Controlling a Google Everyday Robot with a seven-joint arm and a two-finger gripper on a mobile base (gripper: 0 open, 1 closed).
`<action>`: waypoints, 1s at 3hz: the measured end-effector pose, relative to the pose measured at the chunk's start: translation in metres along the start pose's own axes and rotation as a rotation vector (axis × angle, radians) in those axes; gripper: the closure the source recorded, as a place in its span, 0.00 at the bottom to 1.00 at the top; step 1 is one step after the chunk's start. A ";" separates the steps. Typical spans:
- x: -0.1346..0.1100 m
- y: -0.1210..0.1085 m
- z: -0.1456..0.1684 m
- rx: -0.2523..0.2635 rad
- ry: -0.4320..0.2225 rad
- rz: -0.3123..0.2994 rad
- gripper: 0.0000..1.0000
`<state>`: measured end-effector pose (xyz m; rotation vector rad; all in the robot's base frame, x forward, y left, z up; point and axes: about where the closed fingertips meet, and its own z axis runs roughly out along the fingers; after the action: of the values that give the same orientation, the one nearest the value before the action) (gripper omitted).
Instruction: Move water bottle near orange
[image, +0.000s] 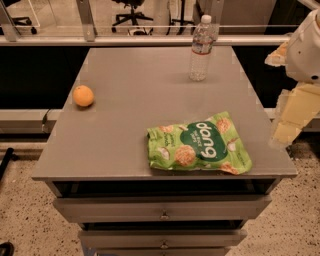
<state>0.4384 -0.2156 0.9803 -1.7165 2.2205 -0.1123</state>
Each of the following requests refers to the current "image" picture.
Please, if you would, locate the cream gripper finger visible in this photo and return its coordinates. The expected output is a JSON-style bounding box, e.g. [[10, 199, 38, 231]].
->
[[265, 42, 288, 67], [269, 82, 320, 149]]

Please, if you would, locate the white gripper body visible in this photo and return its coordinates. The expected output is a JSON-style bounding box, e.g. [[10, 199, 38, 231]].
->
[[286, 9, 320, 83]]

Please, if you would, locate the clear plastic water bottle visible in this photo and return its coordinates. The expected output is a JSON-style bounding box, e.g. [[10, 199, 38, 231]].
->
[[189, 15, 215, 81]]

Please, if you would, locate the green dang snack bag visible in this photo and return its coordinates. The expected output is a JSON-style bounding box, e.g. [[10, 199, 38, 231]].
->
[[147, 112, 252, 175]]

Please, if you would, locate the grey top drawer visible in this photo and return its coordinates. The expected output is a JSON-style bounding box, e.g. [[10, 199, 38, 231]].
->
[[54, 195, 271, 223]]

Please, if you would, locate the grey drawer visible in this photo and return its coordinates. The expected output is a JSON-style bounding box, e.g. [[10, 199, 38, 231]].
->
[[54, 195, 271, 223], [79, 229, 247, 249]]

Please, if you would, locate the black office chair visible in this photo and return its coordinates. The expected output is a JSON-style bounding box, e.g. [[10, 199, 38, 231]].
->
[[111, 0, 152, 33]]

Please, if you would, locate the grey lower drawer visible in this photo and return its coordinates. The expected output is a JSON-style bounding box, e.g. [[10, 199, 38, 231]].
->
[[79, 229, 247, 249]]

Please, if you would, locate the orange fruit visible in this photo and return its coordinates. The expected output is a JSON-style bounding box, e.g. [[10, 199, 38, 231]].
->
[[72, 85, 94, 107]]

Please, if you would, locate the metal railing bar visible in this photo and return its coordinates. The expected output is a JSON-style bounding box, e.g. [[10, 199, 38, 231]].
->
[[0, 34, 290, 47]]

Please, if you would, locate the black cable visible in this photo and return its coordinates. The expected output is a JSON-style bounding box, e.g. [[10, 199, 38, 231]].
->
[[41, 108, 53, 134]]

